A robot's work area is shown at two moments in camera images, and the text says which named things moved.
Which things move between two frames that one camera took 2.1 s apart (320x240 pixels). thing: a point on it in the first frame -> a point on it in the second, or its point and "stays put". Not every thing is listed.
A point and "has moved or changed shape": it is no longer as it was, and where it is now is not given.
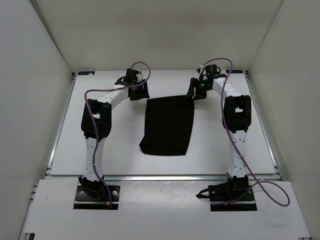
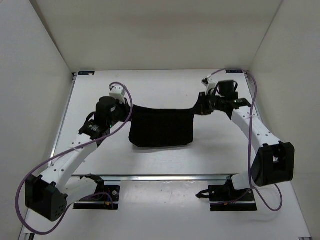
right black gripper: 194,84 -> 204,109
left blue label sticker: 86,73 stays put
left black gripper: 144,94 -> 127,106
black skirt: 168,124 has moved or changed shape
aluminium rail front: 165,177 stays put
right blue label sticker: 234,71 stays put
